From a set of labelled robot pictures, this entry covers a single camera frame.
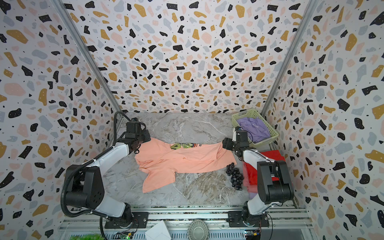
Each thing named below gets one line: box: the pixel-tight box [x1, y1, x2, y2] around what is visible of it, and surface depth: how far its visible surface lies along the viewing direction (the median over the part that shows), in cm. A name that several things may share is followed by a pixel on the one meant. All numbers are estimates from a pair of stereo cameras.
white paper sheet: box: [144, 219, 172, 240], surface depth 69 cm
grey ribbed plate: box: [187, 219, 210, 240], surface depth 73 cm
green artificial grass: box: [69, 234, 105, 240], surface depth 68 cm
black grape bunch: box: [225, 162, 244, 191], surface depth 85 cm
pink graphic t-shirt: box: [134, 137, 238, 194], surface depth 96 cm
